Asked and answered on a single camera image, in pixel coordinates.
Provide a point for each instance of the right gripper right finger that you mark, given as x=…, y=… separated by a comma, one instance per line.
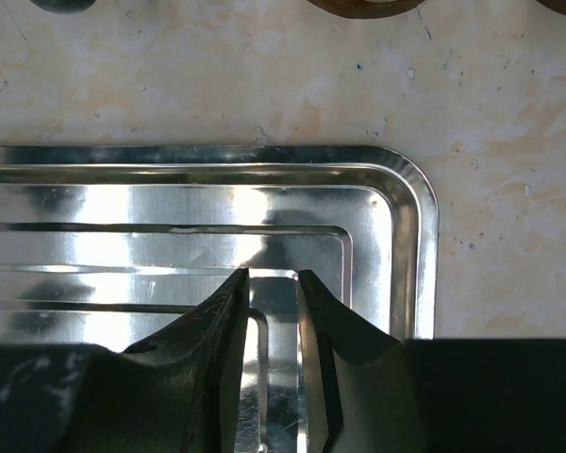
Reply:
x=359, y=392

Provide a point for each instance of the grey cup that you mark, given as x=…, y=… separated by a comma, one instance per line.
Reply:
x=63, y=6

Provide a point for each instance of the metal tray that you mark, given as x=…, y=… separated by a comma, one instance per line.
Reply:
x=105, y=245

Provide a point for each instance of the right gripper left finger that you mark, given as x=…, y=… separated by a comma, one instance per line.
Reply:
x=188, y=376

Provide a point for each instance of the dark wooden coaster front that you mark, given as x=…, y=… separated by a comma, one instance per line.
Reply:
x=365, y=9

